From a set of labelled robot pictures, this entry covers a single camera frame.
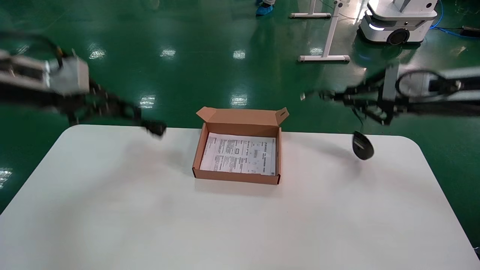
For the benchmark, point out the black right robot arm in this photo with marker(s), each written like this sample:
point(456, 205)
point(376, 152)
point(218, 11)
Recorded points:
point(450, 108)

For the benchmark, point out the black power adapter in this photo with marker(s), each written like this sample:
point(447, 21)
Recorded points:
point(471, 31)

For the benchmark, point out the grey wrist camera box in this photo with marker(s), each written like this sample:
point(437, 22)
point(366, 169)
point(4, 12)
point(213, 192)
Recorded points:
point(71, 77)
point(390, 84)

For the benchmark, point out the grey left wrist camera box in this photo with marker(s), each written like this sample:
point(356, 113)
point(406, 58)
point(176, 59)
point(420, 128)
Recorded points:
point(71, 77)

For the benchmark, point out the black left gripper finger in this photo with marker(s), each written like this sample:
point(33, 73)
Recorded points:
point(112, 115)
point(116, 104)

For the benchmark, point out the white printed instruction sheet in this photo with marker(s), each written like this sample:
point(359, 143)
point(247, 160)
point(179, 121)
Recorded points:
point(240, 153)

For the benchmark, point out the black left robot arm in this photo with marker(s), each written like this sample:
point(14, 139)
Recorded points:
point(18, 98)

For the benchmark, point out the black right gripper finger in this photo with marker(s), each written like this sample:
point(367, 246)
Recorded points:
point(369, 110)
point(356, 90)

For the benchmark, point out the white metal stand leg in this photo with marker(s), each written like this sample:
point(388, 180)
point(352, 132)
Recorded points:
point(330, 37)
point(310, 15)

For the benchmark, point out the brown cardboard box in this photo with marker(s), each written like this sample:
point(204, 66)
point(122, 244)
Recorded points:
point(240, 122)

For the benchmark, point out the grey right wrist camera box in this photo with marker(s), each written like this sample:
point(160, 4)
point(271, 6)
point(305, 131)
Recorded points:
point(390, 84)

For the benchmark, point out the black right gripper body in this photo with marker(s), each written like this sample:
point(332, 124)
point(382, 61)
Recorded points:
point(397, 108)

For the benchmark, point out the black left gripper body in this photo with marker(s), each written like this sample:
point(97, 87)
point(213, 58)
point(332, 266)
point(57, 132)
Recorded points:
point(73, 104)

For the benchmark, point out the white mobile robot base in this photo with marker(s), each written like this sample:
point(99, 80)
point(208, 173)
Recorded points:
point(397, 22)

